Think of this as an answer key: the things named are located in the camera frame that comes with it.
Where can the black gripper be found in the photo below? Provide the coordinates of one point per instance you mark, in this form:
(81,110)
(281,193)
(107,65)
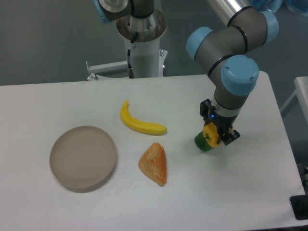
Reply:
(219,121)

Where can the yellow pepper with green stem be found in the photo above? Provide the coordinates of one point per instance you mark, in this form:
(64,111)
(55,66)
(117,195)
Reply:
(208,138)

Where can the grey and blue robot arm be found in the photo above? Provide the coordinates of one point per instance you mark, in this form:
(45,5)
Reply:
(221,55)

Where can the yellow toy banana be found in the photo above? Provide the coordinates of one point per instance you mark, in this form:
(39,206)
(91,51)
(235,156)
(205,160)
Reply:
(138,125)

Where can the white side table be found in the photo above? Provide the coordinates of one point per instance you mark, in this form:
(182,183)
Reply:
(300,94)

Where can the orange toy bread slice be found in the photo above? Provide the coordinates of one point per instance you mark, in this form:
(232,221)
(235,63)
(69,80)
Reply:
(153,164)

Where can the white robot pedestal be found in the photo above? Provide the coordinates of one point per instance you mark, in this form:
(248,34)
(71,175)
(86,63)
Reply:
(144,56)

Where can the beige round plate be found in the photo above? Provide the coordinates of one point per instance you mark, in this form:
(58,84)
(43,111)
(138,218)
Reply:
(83,158)

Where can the black device at table edge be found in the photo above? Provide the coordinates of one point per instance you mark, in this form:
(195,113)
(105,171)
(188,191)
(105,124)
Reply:
(299,205)

